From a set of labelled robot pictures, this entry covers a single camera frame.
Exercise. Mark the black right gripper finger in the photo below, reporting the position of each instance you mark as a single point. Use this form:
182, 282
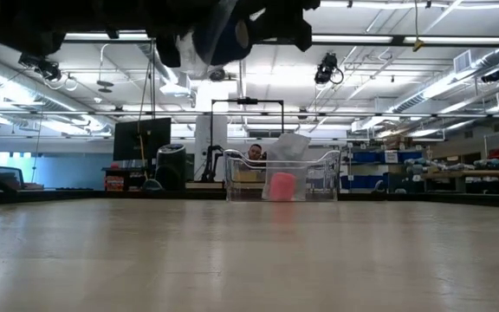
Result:
264, 32

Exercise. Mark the blue elastic bandage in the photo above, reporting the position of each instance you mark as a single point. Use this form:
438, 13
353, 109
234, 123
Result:
228, 47

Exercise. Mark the black background robot arm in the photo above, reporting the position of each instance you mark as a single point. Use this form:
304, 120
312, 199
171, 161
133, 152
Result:
208, 171

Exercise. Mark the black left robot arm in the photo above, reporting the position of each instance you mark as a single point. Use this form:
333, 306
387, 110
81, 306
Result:
37, 21

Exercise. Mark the pink bandage roll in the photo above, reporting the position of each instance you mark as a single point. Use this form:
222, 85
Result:
282, 187

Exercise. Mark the overhead light bar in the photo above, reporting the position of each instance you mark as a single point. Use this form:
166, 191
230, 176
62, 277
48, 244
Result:
397, 40

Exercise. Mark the black computer monitor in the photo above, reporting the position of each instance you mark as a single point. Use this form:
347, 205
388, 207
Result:
141, 138

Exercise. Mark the person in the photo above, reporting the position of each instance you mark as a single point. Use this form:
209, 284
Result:
255, 151

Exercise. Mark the hanging yellow tag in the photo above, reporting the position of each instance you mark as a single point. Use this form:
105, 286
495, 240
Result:
417, 44

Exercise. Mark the blue storage bin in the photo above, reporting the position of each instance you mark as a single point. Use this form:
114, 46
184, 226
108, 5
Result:
412, 156
364, 157
362, 182

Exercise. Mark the clear plastic tray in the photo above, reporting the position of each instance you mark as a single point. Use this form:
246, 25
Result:
249, 190

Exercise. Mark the red and white boxes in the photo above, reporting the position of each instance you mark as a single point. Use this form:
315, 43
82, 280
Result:
114, 184

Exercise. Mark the wooden workbench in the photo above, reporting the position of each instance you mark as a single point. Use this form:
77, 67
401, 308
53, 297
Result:
492, 173

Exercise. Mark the black ceiling camera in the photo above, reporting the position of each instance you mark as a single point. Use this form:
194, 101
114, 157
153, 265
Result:
218, 76
43, 67
490, 76
325, 69

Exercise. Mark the black gantry frame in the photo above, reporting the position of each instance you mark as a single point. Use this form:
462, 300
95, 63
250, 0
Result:
247, 101

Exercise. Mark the black aluminium table frame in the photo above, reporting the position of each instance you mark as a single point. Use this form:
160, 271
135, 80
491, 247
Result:
37, 197

